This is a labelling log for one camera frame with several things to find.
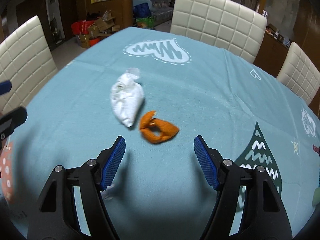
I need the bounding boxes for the cream chair left side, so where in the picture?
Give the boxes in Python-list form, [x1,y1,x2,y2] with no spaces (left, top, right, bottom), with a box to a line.
[1,16,58,114]

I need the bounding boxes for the cream chair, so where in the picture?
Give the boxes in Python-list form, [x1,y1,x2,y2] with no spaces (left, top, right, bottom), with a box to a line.
[170,0,267,63]
[1,16,58,114]
[276,42,319,105]

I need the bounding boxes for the small white paper scrap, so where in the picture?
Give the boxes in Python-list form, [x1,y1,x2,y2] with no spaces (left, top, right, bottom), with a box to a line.
[101,184,116,201]

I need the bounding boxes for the green thermos bottle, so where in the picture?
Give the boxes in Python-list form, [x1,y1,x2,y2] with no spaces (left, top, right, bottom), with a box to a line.
[312,187,320,206]

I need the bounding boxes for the pile of cardboard boxes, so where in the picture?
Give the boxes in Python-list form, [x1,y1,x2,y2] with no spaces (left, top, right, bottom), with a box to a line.
[71,11,120,49]

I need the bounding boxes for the white crumpled tissue bag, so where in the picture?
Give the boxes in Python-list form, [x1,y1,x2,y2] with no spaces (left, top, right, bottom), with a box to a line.
[110,68,145,127]

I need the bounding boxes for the orange peel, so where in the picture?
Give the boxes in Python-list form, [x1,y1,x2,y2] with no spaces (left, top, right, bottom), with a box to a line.
[139,111,180,144]

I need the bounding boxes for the wooden partition cabinet left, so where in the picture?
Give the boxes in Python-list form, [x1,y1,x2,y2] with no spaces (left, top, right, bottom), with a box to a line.
[84,0,133,30]

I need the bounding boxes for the wooden partition cabinet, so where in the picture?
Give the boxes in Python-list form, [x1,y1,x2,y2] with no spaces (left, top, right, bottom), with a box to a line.
[254,0,288,77]
[84,0,133,30]

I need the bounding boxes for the cream chair far right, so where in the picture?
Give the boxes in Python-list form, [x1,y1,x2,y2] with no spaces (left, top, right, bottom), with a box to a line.
[276,42,319,105]

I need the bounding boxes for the teal printed tablecloth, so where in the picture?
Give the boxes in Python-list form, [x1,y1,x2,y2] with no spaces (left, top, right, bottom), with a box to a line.
[1,28,319,239]

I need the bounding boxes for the colourful shopping bag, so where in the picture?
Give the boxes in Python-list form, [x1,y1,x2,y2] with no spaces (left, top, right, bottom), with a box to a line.
[136,16,155,29]

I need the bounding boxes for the grey sofa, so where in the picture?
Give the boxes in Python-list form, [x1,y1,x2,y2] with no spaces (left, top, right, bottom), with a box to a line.
[133,0,174,26]

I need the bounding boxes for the wooden partition cabinet right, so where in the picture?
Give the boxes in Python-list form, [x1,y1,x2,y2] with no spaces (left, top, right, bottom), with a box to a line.
[254,0,288,77]

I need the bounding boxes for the cream chair far middle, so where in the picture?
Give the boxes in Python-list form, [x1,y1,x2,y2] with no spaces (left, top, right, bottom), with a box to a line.
[170,0,267,63]

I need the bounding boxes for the keys with red strap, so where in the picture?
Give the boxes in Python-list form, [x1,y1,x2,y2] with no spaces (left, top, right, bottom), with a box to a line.
[312,145,320,156]

